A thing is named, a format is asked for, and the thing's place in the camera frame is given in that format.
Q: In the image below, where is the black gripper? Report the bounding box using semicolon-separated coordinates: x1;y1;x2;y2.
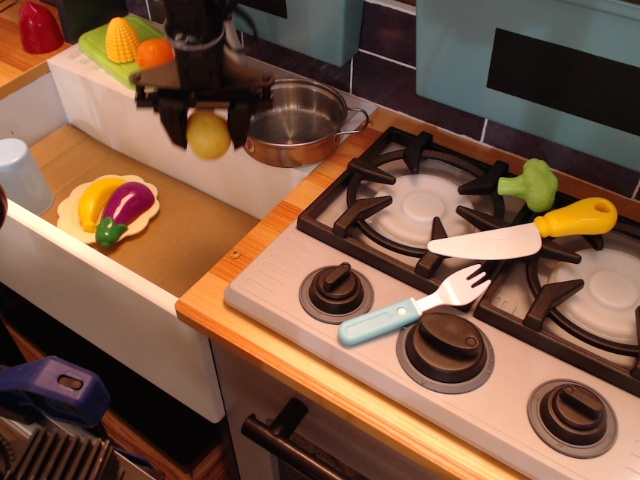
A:
130;33;274;149

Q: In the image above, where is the yellow toy potato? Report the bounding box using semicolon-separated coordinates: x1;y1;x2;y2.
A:
186;110;231;160

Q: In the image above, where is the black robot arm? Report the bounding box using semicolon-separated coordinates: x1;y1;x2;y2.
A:
129;1;275;148

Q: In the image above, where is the stainless steel pot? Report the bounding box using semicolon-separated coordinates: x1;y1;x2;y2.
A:
244;78;370;168

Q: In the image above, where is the grey toy faucet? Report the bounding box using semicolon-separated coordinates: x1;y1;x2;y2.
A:
223;14;246;59

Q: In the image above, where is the orange toy fruit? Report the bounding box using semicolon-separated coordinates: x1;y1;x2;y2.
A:
135;38;174;69

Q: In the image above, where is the yellow toy corn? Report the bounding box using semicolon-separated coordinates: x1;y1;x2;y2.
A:
105;17;141;64

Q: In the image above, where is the purple toy eggplant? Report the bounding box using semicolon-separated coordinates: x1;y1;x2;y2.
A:
95;182;156;248

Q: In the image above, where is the white toy sink basin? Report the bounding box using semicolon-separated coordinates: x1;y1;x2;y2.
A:
1;46;308;422

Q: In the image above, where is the green cutting board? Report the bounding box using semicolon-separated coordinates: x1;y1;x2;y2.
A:
78;15;163;90

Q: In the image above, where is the yellow toy banana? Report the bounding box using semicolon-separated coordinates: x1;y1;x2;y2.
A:
77;177;125;233

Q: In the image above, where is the cream flower-shaped plate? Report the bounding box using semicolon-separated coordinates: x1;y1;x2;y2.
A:
56;175;160;248

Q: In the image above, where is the red plastic cup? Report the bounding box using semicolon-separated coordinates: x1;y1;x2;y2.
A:
18;1;64;54

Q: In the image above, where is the light blue plastic cup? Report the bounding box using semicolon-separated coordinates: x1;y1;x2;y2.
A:
1;138;54;215

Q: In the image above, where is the black left burner grate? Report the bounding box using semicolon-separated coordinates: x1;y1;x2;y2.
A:
297;127;534;293

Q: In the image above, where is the black burner grate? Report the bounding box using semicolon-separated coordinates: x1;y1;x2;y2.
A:
475;219;639;395
297;127;534;293

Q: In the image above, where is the black left stove knob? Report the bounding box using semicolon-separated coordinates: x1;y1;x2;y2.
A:
299;262;374;325

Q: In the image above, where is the black stove knob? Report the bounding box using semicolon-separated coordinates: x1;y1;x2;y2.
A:
396;313;495;394
527;379;618;459
299;262;374;325

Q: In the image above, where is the blue clamp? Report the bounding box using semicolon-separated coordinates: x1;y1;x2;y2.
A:
1;356;111;428

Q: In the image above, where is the black middle stove knob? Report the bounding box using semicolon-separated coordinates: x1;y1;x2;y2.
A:
396;313;495;394

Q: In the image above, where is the green toy broccoli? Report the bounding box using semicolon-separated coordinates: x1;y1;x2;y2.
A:
497;158;559;213

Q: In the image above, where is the grey toy stove top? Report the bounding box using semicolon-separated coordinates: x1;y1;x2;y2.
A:
223;126;640;480

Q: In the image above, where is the black ribbed heat sink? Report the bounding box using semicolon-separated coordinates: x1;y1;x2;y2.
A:
3;429;125;480

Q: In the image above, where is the black right burner grate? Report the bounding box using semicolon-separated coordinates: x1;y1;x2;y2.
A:
475;219;639;395

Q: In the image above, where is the black right stove knob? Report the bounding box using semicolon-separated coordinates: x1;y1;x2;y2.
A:
527;379;618;459

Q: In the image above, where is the teal left wall cabinet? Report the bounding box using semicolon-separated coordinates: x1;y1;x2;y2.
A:
235;0;364;66

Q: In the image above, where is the teal wall cabinet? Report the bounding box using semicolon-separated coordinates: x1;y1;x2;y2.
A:
235;0;364;66
416;1;639;170

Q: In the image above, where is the blue-handled toy fork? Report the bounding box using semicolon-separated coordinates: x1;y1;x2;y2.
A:
338;264;491;346

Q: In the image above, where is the black oven door handle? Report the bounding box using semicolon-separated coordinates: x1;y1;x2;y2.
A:
241;398;346;480

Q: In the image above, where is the teal right wall cabinet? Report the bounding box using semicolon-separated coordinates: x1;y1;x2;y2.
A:
416;1;639;170

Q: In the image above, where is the yellow-handled toy knife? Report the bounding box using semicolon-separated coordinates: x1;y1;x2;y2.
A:
427;197;618;261

